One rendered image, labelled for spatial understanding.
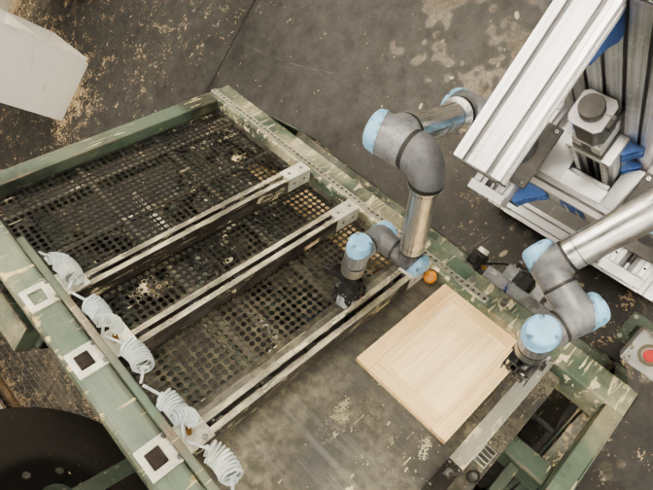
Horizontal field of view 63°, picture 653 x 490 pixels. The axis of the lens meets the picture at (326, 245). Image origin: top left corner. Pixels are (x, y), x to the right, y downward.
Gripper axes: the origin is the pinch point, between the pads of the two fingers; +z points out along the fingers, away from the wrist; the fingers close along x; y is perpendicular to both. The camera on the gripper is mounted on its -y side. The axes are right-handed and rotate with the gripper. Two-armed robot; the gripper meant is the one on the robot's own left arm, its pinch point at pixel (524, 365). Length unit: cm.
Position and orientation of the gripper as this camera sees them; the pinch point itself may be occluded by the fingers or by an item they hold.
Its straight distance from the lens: 155.3
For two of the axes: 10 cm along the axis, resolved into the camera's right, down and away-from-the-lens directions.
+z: 1.7, 4.5, 8.8
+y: -6.9, 6.9, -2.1
